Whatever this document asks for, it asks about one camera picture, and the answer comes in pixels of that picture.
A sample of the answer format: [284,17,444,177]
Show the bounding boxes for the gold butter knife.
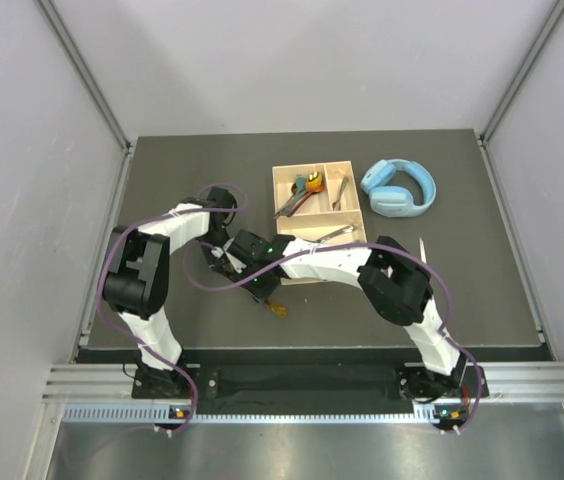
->
[229,264,291,321]

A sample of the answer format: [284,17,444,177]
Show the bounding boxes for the cream divided utensil box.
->
[272,161,368,289]

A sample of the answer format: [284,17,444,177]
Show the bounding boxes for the orange silicone spoon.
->
[284,184,325,217]

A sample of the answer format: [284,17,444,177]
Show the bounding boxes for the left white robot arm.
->
[98,185,238,398]

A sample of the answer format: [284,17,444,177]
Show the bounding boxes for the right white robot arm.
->
[203,230,467,396]

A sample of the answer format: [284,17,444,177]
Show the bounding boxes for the silver fork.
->
[332,176,349,211]

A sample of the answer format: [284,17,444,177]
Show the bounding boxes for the light blue headphones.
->
[360,159,437,218]

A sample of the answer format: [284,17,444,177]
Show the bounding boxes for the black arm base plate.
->
[130,363,488,401]

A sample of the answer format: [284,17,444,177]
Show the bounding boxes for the slotted cable duct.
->
[62,403,461,425]

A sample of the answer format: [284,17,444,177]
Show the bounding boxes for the left aluminium frame post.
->
[34,0,132,152]

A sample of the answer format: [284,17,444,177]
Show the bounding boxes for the aluminium frame post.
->
[34,0,132,152]
[478,0,564,145]

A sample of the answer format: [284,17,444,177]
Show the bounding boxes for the aluminium front rail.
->
[42,362,564,403]

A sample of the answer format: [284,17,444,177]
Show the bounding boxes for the right aluminium frame post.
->
[478,0,564,145]

